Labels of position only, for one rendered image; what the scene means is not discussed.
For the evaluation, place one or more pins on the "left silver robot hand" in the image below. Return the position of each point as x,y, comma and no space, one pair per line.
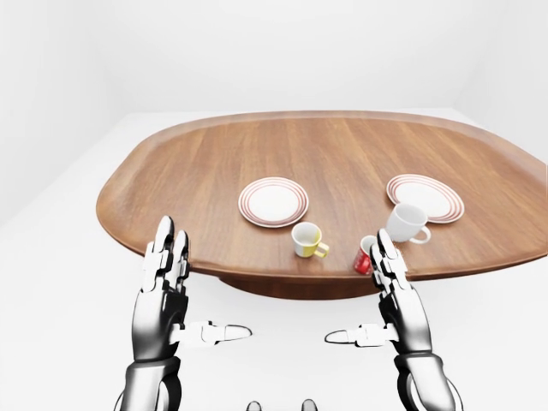
155,310

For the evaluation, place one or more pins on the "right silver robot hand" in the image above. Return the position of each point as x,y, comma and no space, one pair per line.
404,308

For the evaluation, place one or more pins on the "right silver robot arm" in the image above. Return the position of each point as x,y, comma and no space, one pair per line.
430,381

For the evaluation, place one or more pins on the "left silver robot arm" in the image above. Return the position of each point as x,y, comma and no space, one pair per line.
147,385

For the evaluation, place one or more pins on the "red mug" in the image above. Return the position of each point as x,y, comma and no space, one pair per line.
364,257

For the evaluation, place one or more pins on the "white plate with red rings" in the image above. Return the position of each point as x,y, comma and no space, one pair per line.
273,202
425,198

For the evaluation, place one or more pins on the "yellow and white mug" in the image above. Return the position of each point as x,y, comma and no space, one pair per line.
306,240

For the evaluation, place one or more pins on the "small dark rounded shape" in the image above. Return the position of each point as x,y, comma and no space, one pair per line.
254,406
308,405

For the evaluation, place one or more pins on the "round dark wooden table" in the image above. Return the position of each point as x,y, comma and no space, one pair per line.
299,154

